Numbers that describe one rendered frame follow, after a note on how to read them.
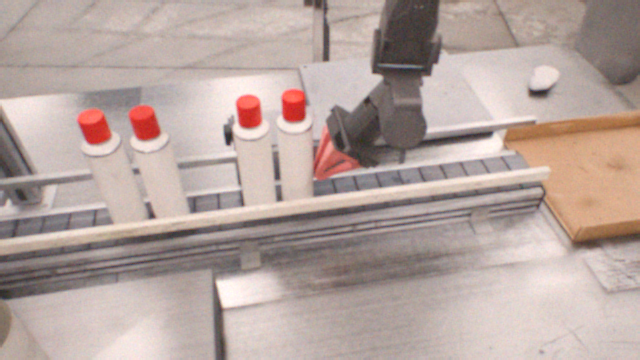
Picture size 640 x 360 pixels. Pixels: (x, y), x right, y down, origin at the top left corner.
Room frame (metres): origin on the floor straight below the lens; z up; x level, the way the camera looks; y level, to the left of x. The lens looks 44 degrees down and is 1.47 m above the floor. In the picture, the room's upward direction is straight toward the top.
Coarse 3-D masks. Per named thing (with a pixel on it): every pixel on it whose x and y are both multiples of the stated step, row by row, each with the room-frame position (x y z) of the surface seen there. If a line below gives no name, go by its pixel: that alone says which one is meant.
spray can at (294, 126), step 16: (288, 96) 0.56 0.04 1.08; (304, 96) 0.56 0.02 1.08; (288, 112) 0.55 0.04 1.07; (304, 112) 0.55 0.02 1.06; (288, 128) 0.54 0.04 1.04; (304, 128) 0.54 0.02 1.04; (288, 144) 0.54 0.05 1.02; (304, 144) 0.54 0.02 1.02; (288, 160) 0.54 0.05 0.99; (304, 160) 0.54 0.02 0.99; (288, 176) 0.54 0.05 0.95; (304, 176) 0.54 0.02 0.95; (288, 192) 0.54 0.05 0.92; (304, 192) 0.54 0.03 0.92
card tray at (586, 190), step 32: (512, 128) 0.77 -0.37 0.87; (544, 128) 0.78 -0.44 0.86; (576, 128) 0.79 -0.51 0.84; (608, 128) 0.80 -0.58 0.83; (544, 160) 0.71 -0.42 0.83; (576, 160) 0.71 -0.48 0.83; (608, 160) 0.71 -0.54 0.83; (576, 192) 0.62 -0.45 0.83; (608, 192) 0.62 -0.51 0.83; (576, 224) 0.55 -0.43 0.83; (608, 224) 0.52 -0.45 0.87
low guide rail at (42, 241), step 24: (360, 192) 0.54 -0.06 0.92; (384, 192) 0.54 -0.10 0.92; (408, 192) 0.55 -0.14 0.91; (432, 192) 0.56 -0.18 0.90; (192, 216) 0.49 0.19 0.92; (216, 216) 0.49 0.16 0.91; (240, 216) 0.50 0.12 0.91; (264, 216) 0.51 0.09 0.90; (0, 240) 0.45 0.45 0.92; (24, 240) 0.45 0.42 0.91; (48, 240) 0.45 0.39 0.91; (72, 240) 0.46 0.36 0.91; (96, 240) 0.46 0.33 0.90
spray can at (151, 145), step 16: (144, 112) 0.52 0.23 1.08; (144, 128) 0.51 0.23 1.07; (160, 128) 0.54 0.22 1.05; (144, 144) 0.50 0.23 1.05; (160, 144) 0.51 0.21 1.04; (144, 160) 0.50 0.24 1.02; (160, 160) 0.50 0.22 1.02; (144, 176) 0.50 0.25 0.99; (160, 176) 0.50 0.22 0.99; (176, 176) 0.52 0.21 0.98; (160, 192) 0.50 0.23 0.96; (176, 192) 0.51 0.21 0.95; (160, 208) 0.50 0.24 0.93; (176, 208) 0.50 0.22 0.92
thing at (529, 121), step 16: (432, 128) 0.64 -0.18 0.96; (448, 128) 0.64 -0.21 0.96; (464, 128) 0.65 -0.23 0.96; (480, 128) 0.65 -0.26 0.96; (496, 128) 0.66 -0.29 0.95; (176, 160) 0.57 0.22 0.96; (192, 160) 0.57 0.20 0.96; (208, 160) 0.57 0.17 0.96; (224, 160) 0.57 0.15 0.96; (32, 176) 0.53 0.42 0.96; (48, 176) 0.53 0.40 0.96; (64, 176) 0.53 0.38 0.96; (80, 176) 0.53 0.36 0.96
